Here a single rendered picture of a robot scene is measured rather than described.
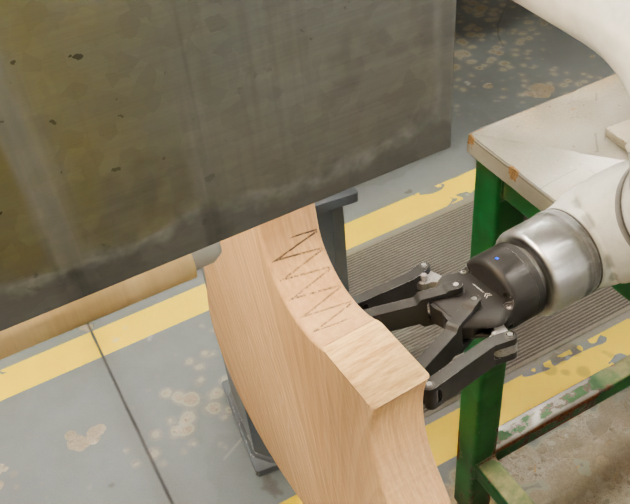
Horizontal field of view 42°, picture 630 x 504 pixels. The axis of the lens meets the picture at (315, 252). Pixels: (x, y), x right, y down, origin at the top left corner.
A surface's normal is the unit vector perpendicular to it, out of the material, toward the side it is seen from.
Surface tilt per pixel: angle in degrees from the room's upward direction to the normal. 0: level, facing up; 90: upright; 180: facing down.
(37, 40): 90
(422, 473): 60
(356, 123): 90
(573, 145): 0
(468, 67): 0
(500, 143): 0
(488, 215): 90
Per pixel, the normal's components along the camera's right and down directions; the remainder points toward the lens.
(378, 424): 0.53, 0.62
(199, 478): -0.08, -0.74
